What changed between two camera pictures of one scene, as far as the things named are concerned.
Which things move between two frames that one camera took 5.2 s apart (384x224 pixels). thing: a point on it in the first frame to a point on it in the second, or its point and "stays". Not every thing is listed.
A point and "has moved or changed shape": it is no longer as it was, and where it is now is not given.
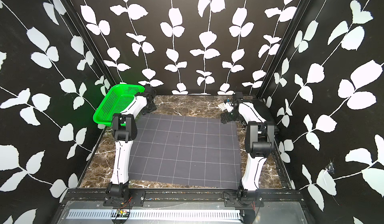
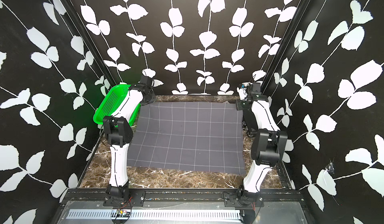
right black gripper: [228, 118] to [239, 105]
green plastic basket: [118, 98] stays
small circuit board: [121, 213] stays
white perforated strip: [153, 214] stays
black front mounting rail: [183, 198] stays
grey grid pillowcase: [192, 151] has moved or changed shape
